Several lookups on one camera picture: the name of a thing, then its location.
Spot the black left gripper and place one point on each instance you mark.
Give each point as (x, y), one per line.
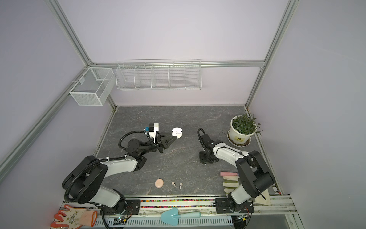
(162, 143)

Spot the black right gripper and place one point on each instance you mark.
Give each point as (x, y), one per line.
(202, 159)

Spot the white earbud charging case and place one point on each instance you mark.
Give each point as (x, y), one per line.
(178, 132)

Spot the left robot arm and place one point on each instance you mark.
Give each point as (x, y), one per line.
(84, 184)

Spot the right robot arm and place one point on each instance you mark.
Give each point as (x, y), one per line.
(255, 176)

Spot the pink earbud charging case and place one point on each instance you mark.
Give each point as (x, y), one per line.
(159, 183)

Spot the purple pink garden trowel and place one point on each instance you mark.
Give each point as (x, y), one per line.
(227, 174)

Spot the potted green plant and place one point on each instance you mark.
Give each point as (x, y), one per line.
(242, 128)

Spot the teal garden trowel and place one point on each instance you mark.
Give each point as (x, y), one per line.
(172, 216)

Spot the white mesh box basket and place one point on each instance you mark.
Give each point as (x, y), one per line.
(94, 86)

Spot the red white work glove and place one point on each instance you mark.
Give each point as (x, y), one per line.
(74, 218)

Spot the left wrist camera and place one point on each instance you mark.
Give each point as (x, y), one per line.
(153, 129)

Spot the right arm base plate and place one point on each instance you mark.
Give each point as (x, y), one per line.
(228, 205)

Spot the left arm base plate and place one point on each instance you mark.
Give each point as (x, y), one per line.
(128, 206)

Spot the white wire shelf basket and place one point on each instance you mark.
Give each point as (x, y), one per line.
(159, 75)

